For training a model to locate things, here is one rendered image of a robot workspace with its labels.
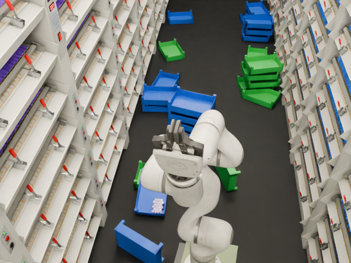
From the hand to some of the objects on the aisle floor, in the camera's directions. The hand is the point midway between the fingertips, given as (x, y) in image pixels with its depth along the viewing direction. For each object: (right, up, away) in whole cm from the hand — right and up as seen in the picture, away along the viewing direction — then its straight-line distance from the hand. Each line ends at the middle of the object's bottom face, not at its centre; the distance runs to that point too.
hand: (175, 131), depth 68 cm
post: (-48, -10, +220) cm, 226 cm away
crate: (+37, -33, +197) cm, 203 cm away
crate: (-14, -36, +194) cm, 198 cm away
